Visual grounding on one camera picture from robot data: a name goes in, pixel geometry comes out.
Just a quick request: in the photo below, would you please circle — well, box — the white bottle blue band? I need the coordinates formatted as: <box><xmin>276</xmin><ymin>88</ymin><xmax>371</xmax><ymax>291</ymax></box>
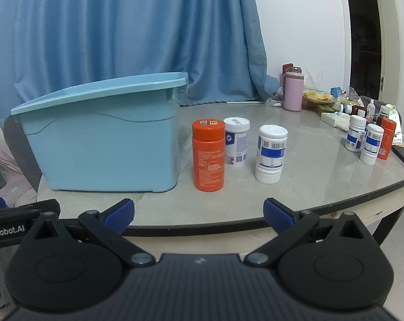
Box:
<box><xmin>255</xmin><ymin>125</ymin><xmax>288</xmax><ymax>184</ymax></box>

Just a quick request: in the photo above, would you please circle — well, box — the orange vitamin bottle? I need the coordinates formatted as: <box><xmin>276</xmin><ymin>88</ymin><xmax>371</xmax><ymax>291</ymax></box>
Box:
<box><xmin>192</xmin><ymin>118</ymin><xmax>225</xmax><ymax>192</ymax></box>

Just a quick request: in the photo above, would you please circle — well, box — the white pill bottle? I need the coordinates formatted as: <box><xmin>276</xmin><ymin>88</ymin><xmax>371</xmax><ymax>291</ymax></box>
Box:
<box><xmin>360</xmin><ymin>123</ymin><xmax>384</xmax><ymax>165</ymax></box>
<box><xmin>345</xmin><ymin>115</ymin><xmax>367</xmax><ymax>152</ymax></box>

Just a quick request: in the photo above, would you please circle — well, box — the plate of yellow food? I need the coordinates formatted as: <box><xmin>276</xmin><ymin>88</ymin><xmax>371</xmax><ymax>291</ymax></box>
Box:
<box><xmin>303</xmin><ymin>89</ymin><xmax>336</xmax><ymax>104</ymax></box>

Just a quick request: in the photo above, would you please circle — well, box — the white pill bottle right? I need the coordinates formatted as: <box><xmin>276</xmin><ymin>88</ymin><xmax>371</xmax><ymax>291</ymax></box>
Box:
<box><xmin>360</xmin><ymin>123</ymin><xmax>384</xmax><ymax>165</ymax></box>

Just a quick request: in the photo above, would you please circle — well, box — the light blue plastic bin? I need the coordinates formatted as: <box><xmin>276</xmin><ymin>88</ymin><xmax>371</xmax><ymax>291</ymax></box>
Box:
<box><xmin>11</xmin><ymin>72</ymin><xmax>188</xmax><ymax>192</ymax></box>

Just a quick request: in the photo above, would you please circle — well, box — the white pill bottle left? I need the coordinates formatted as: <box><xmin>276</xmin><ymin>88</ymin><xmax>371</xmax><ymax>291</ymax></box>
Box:
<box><xmin>345</xmin><ymin>115</ymin><xmax>367</xmax><ymax>152</ymax></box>

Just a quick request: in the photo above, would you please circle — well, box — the blue curtain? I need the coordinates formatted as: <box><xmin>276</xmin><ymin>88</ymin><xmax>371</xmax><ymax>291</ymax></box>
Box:
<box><xmin>0</xmin><ymin>0</ymin><xmax>279</xmax><ymax>122</ymax></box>

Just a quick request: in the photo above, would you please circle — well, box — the pink thermos bottle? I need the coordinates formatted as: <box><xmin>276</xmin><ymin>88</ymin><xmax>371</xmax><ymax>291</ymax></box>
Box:
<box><xmin>283</xmin><ymin>67</ymin><xmax>304</xmax><ymax>112</ymax></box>

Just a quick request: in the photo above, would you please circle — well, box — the white medicine box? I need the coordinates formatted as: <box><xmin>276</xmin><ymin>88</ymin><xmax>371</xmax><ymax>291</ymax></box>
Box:
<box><xmin>321</xmin><ymin>112</ymin><xmax>351</xmax><ymax>132</ymax></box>

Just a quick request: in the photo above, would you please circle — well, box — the pink bear blanket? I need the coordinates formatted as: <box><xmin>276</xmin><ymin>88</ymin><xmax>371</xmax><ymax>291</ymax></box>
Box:
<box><xmin>0</xmin><ymin>140</ymin><xmax>37</xmax><ymax>207</ymax></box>

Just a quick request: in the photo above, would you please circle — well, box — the white jar blue label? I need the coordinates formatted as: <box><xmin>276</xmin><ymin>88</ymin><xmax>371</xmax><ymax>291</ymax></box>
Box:
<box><xmin>224</xmin><ymin>117</ymin><xmax>251</xmax><ymax>167</ymax></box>

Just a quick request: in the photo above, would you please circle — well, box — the orange bottle at edge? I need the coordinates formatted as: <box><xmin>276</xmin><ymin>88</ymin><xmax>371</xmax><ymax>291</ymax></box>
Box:
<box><xmin>378</xmin><ymin>117</ymin><xmax>396</xmax><ymax>160</ymax></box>

